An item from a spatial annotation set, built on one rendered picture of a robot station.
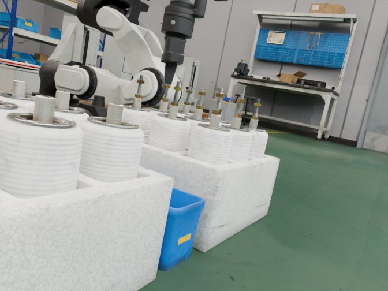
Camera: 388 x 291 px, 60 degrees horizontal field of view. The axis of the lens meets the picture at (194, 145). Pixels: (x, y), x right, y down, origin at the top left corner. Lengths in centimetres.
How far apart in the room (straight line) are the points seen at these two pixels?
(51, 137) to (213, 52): 640
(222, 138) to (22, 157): 44
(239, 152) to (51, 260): 55
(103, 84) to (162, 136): 70
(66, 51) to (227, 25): 409
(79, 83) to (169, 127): 76
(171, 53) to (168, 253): 53
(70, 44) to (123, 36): 193
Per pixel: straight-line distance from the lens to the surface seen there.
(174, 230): 60
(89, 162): 48
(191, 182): 71
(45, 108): 42
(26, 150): 39
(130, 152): 48
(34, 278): 40
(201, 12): 98
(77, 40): 327
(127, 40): 136
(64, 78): 155
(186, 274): 64
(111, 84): 140
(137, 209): 48
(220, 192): 69
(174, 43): 95
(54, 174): 40
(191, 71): 461
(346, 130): 585
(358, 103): 585
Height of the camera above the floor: 32
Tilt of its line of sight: 8 degrees down
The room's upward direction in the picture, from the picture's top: 11 degrees clockwise
